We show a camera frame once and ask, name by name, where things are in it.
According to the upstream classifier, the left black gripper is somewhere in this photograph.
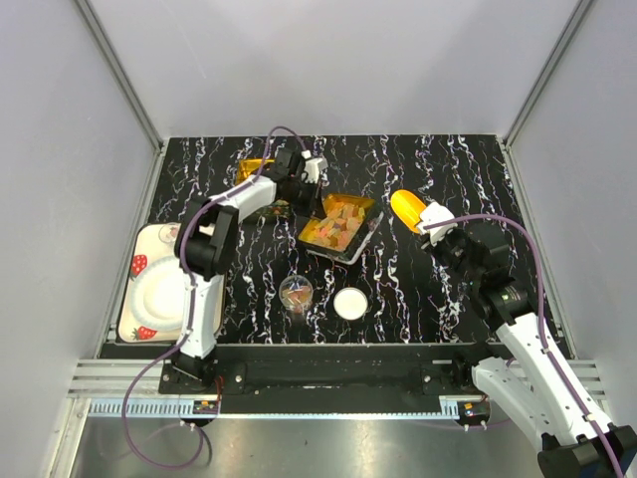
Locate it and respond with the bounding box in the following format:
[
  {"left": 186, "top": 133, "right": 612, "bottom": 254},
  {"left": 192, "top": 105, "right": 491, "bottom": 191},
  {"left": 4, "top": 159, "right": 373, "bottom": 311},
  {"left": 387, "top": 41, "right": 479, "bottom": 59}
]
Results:
[{"left": 285, "top": 178, "right": 326, "bottom": 223}]

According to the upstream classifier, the gold tin with lollipops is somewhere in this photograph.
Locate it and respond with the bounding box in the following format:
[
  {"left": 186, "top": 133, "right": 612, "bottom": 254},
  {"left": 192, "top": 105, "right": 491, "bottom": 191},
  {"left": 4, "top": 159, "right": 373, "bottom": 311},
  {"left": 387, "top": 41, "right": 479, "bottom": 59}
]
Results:
[{"left": 236, "top": 157, "right": 293, "bottom": 223}]

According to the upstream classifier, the gold tin with gummies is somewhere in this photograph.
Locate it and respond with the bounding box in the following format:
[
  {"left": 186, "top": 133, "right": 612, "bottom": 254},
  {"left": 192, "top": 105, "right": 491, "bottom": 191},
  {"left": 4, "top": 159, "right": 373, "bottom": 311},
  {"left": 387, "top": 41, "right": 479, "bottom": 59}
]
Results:
[{"left": 298, "top": 193, "right": 384, "bottom": 265}]

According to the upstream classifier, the yellow plastic scoop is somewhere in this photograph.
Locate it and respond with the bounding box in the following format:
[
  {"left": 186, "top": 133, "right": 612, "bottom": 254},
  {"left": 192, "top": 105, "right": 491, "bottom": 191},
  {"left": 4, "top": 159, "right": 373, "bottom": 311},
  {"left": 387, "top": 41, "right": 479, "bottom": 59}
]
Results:
[{"left": 390, "top": 189, "right": 426, "bottom": 233}]

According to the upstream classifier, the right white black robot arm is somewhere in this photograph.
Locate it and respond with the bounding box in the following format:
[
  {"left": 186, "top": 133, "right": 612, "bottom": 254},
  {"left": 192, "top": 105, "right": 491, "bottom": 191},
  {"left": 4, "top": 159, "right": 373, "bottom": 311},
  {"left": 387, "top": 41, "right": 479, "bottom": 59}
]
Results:
[{"left": 416, "top": 222, "right": 636, "bottom": 477}]

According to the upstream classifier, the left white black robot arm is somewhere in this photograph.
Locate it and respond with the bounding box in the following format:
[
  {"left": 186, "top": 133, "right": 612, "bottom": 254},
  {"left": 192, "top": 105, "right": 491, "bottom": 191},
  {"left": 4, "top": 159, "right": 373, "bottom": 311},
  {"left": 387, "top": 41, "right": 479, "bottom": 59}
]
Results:
[{"left": 171, "top": 149, "right": 327, "bottom": 394}]

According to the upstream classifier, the black marble pattern mat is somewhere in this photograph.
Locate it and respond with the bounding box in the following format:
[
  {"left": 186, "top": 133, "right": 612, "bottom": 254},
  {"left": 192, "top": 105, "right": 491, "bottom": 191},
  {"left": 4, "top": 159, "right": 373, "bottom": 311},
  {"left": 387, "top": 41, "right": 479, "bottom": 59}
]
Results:
[{"left": 148, "top": 133, "right": 561, "bottom": 346}]

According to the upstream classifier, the clear plastic jar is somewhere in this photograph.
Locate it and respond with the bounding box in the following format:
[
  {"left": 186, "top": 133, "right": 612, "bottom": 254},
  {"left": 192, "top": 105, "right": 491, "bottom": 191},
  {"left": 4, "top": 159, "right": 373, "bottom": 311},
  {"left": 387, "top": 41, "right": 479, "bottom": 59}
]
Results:
[{"left": 279, "top": 275, "right": 314, "bottom": 325}]

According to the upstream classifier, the white jar lid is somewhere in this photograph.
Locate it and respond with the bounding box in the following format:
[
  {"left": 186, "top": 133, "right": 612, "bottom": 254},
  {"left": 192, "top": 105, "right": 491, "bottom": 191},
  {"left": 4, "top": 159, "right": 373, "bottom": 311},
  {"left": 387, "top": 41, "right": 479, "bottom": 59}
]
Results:
[{"left": 333, "top": 287, "right": 368, "bottom": 321}]

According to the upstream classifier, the small clear cup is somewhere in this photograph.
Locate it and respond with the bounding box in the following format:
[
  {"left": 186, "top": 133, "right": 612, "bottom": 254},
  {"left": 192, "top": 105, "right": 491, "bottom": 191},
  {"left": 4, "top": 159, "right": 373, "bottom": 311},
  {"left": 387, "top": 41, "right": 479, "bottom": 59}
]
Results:
[{"left": 158, "top": 222, "right": 180, "bottom": 245}]

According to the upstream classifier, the strawberry pattern tray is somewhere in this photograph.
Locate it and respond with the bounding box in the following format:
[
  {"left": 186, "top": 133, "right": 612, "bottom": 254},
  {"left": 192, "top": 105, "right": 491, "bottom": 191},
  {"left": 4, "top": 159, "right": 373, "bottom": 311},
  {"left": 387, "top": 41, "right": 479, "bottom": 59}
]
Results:
[{"left": 116, "top": 221, "right": 225, "bottom": 342}]

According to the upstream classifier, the white paper plate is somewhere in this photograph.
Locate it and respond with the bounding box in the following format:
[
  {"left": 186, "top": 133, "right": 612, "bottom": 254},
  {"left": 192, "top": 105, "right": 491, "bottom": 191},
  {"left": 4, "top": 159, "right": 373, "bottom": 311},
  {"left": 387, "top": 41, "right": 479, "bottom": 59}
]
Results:
[{"left": 130, "top": 257, "right": 188, "bottom": 332}]

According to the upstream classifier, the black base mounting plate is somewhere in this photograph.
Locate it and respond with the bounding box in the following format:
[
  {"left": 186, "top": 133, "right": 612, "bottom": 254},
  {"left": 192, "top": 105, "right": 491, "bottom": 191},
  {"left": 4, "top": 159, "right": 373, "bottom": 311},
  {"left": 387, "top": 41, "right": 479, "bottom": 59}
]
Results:
[{"left": 95, "top": 344, "right": 513, "bottom": 417}]

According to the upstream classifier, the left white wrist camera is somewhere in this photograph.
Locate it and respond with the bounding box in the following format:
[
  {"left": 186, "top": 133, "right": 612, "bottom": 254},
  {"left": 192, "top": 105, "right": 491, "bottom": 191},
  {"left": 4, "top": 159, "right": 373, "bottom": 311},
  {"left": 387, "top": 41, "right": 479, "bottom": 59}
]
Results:
[{"left": 301, "top": 150, "right": 327, "bottom": 184}]

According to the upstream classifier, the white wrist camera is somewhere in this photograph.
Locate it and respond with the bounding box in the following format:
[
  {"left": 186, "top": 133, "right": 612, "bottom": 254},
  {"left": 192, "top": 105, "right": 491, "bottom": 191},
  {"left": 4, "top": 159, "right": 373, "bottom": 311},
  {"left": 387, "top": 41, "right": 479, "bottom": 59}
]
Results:
[
  {"left": 301, "top": 150, "right": 327, "bottom": 184},
  {"left": 416, "top": 202, "right": 457, "bottom": 246}
]

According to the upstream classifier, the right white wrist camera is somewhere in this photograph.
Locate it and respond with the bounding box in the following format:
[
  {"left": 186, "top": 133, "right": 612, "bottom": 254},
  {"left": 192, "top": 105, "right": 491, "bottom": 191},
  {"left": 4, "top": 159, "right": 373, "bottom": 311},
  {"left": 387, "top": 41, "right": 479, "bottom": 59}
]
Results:
[{"left": 416, "top": 202, "right": 457, "bottom": 246}]

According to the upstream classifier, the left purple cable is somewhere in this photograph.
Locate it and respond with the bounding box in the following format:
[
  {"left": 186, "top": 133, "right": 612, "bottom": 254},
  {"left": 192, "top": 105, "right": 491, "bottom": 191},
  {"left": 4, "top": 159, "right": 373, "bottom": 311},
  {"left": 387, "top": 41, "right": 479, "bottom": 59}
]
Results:
[{"left": 121, "top": 124, "right": 313, "bottom": 472}]

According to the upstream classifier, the purple cable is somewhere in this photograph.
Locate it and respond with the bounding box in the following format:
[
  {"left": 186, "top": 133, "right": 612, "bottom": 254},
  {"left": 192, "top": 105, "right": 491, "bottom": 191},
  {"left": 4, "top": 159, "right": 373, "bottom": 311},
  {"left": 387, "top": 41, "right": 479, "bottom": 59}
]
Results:
[
  {"left": 422, "top": 213, "right": 626, "bottom": 478},
  {"left": 121, "top": 124, "right": 313, "bottom": 472}
]

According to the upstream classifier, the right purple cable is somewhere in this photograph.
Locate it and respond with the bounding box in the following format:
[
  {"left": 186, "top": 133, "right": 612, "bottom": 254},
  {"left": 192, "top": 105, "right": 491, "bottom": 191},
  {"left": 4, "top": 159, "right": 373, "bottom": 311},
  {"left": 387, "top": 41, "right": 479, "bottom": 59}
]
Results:
[{"left": 422, "top": 213, "right": 626, "bottom": 478}]

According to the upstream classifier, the left aluminium frame post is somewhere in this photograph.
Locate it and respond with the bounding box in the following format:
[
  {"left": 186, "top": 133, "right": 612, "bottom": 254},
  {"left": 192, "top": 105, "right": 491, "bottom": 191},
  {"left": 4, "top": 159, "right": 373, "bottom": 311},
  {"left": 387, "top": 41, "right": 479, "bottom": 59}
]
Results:
[{"left": 74, "top": 0, "right": 166, "bottom": 153}]

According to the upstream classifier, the aluminium frame post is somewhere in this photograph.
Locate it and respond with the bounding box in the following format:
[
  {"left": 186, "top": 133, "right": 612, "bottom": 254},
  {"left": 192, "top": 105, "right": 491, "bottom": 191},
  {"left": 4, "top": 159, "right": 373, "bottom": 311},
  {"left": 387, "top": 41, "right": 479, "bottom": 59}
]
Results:
[
  {"left": 74, "top": 0, "right": 166, "bottom": 153},
  {"left": 502, "top": 0, "right": 598, "bottom": 148}
]

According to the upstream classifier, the right aluminium frame post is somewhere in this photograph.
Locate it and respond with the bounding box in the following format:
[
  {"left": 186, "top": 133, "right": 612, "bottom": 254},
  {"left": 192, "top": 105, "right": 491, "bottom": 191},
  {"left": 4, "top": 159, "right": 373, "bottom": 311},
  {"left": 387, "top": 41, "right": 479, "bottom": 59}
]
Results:
[{"left": 502, "top": 0, "right": 598, "bottom": 148}]

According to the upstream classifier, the aluminium rail base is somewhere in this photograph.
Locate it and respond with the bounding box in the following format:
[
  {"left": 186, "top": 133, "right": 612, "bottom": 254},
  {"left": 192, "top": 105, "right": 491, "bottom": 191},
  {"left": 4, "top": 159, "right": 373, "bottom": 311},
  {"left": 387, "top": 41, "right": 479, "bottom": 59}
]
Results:
[{"left": 64, "top": 358, "right": 608, "bottom": 419}]

